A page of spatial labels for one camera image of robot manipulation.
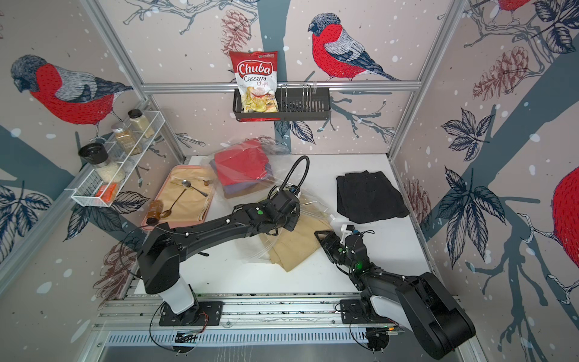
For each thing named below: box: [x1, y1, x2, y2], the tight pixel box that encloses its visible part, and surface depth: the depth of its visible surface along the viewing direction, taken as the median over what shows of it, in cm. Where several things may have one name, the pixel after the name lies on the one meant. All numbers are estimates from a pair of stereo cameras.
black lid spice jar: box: [77, 142, 126, 184], surface depth 67 cm
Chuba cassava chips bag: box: [229, 51, 281, 122], surface depth 85 cm
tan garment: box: [260, 195, 334, 273], surface depth 83 cm
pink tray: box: [156, 165, 217, 228], surface depth 108 cm
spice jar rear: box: [127, 108, 156, 139], surface depth 83 cm
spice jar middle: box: [110, 122, 143, 156], surface depth 76 cm
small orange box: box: [94, 183, 120, 203], surface depth 67 cm
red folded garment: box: [214, 139, 269, 187], surface depth 108 cm
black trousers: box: [336, 170, 411, 224], surface depth 101 cm
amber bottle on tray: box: [146, 199, 164, 226], surface depth 97 cm
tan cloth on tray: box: [158, 167, 218, 223], surface depth 108 cm
